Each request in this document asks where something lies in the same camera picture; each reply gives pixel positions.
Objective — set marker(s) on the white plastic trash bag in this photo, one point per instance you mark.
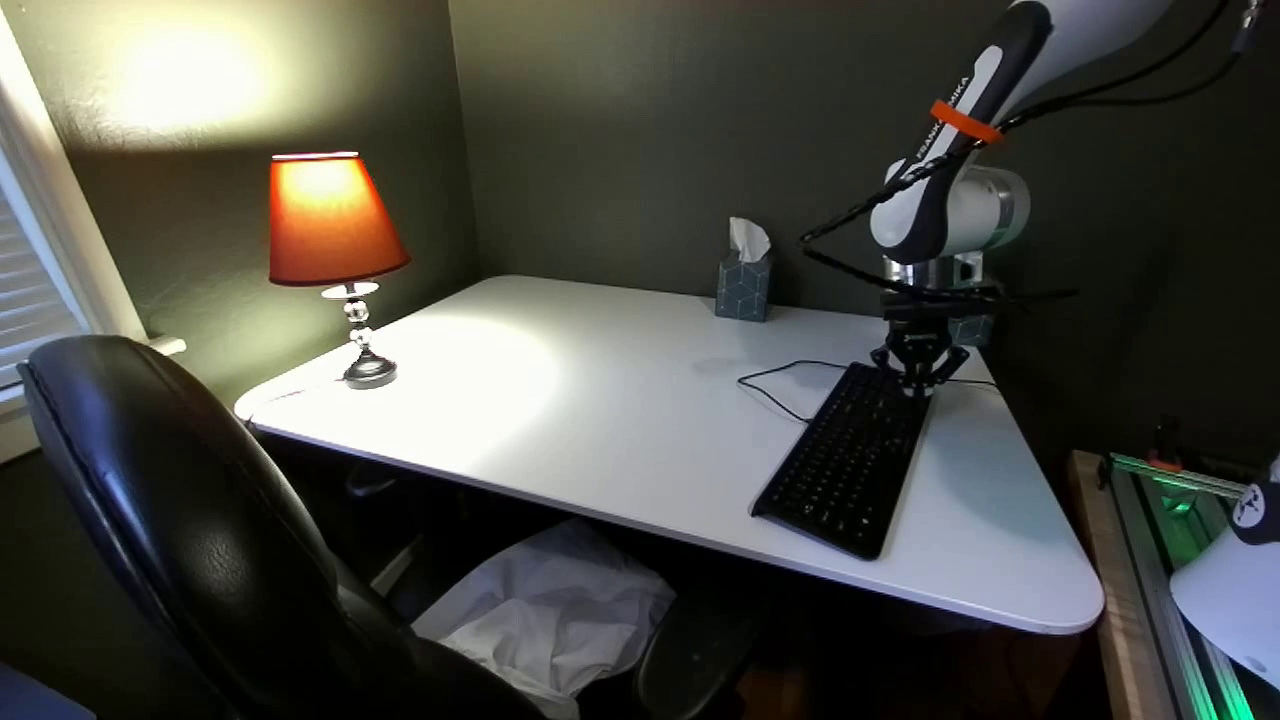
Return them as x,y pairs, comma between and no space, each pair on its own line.
546,617

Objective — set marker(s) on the small teal tissue box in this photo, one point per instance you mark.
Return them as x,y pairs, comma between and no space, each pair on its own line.
740,284

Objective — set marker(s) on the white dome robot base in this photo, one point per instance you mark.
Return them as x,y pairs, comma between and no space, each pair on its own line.
1232,600

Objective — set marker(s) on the black computer keyboard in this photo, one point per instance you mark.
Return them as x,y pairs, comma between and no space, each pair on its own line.
841,464

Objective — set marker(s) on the metal rail with green light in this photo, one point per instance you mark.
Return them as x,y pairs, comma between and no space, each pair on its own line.
1163,585

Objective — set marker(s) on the wooden side frame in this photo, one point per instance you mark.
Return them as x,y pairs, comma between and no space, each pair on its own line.
1111,585

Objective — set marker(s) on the white window blind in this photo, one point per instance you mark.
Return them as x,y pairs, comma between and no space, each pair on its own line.
24,284

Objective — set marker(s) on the black leather office chair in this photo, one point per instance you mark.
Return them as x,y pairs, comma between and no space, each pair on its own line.
186,535

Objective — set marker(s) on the orange shade table lamp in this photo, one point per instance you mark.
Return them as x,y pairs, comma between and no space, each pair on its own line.
329,223

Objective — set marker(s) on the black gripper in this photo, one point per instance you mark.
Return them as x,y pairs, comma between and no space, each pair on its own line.
939,319

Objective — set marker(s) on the black cap with white logo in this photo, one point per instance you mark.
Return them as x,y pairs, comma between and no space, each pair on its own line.
1256,506

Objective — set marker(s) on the black trash bin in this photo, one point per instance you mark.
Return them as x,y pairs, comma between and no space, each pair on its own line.
694,662

